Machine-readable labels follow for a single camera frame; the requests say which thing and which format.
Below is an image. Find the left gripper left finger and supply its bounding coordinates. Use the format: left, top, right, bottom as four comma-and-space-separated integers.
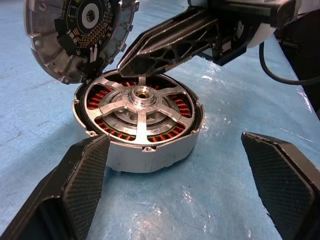
0, 133, 111, 240

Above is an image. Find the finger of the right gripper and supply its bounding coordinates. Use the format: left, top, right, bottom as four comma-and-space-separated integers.
116, 14, 222, 78

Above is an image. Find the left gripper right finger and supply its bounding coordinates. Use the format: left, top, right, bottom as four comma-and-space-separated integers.
240, 131, 320, 240

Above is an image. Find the silver motor stator housing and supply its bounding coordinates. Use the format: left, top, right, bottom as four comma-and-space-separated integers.
71, 68, 206, 175

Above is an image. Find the silver spoked motor rotor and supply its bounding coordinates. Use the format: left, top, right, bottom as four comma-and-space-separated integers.
86, 73, 196, 145

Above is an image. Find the motor cover with circuit board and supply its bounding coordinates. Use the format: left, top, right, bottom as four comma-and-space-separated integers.
23, 0, 141, 86

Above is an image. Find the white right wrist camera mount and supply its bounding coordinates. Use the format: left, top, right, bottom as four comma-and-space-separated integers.
247, 0, 320, 49

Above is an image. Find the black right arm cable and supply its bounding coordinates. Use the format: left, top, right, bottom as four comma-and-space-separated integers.
258, 41, 320, 87

